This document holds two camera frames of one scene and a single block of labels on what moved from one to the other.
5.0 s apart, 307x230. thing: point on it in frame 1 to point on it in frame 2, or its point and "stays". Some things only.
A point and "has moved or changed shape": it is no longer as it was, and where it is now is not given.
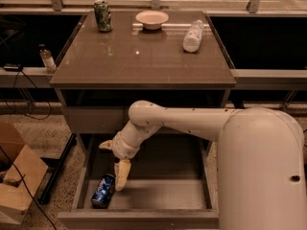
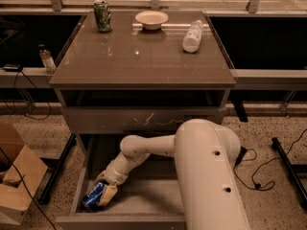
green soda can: [103, 15] stays
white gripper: [124, 147] to [114, 175]
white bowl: [152, 19] stays
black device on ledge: [11, 67] stays
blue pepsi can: [105, 192] has moved or changed shape
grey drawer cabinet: [173, 182] stays
